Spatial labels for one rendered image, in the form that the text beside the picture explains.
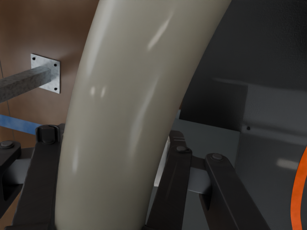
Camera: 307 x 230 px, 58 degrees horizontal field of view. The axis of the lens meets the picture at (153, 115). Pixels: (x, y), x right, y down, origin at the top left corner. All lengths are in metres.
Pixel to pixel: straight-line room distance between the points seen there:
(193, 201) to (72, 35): 1.08
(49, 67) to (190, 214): 1.20
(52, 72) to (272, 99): 1.20
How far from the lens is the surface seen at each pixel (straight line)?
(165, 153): 0.15
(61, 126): 0.19
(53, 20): 1.67
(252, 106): 1.37
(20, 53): 1.88
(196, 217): 0.90
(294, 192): 1.60
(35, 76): 1.65
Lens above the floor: 1.30
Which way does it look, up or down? 59 degrees down
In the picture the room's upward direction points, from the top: 139 degrees counter-clockwise
